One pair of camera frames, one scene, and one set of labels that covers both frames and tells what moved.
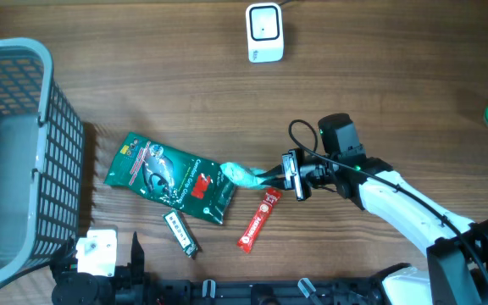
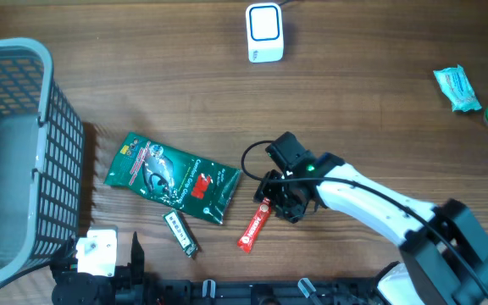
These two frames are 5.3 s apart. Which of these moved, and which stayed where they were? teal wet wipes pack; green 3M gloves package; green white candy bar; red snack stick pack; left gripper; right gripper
Moved: right gripper; teal wet wipes pack
Stayed: left gripper; green white candy bar; red snack stick pack; green 3M gloves package
